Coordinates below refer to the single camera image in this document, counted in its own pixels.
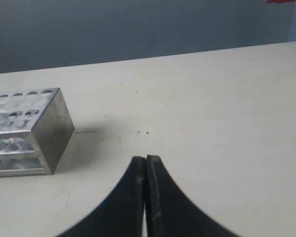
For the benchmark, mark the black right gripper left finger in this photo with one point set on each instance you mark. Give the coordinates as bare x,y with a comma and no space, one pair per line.
120,214

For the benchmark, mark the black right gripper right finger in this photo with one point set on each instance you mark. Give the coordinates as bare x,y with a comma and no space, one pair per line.
169,212

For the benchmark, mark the stainless steel test tube rack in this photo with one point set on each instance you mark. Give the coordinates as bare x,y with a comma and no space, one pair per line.
36,131

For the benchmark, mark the red object in corner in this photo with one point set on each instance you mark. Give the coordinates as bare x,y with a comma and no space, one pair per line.
279,1

